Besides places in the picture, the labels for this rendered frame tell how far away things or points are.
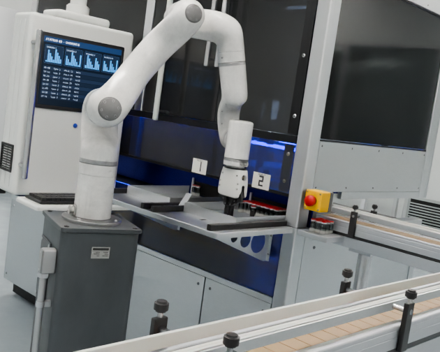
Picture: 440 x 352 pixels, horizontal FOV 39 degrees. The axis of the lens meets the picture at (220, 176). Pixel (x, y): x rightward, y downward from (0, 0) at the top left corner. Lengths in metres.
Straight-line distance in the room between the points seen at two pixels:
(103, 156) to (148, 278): 1.03
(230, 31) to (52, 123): 0.99
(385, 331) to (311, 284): 1.33
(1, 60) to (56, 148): 4.45
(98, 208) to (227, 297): 0.77
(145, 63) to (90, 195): 0.45
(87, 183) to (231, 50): 0.63
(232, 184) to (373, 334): 1.12
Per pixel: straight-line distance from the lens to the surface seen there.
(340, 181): 2.46
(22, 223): 3.79
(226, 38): 2.08
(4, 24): 7.18
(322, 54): 2.26
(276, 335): 0.93
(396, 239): 2.20
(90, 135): 2.03
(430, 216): 7.09
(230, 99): 2.09
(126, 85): 1.96
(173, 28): 1.99
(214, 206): 2.40
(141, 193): 2.48
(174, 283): 2.75
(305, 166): 2.26
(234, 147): 2.11
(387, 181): 2.77
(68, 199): 2.60
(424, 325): 1.29
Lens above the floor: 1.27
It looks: 6 degrees down
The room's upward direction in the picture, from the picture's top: 8 degrees clockwise
